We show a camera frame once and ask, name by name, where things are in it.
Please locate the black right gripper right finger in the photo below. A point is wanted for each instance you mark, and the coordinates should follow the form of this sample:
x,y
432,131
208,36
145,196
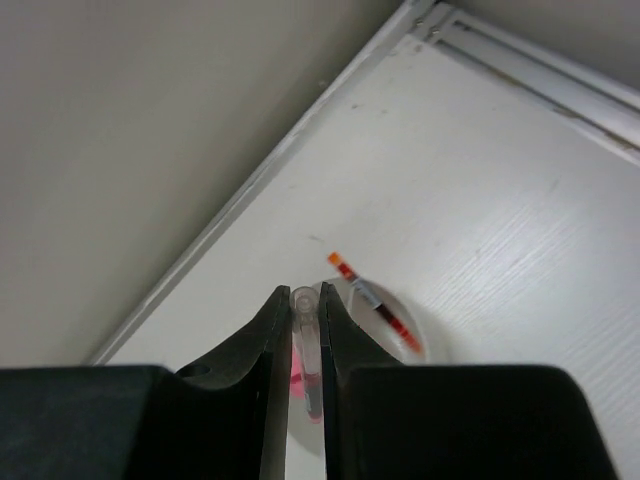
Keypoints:
x,y
352,396

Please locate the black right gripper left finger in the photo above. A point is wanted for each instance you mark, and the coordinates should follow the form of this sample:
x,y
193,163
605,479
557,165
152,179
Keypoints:
x,y
237,428

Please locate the aluminium table rail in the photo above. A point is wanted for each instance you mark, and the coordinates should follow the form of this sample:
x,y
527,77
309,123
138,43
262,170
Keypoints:
x,y
491,184

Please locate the pink highlighter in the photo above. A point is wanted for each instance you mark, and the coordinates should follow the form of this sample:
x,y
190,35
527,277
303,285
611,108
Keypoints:
x,y
296,377

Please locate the white round divided container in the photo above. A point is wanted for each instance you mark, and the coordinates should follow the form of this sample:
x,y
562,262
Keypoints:
x,y
305,439

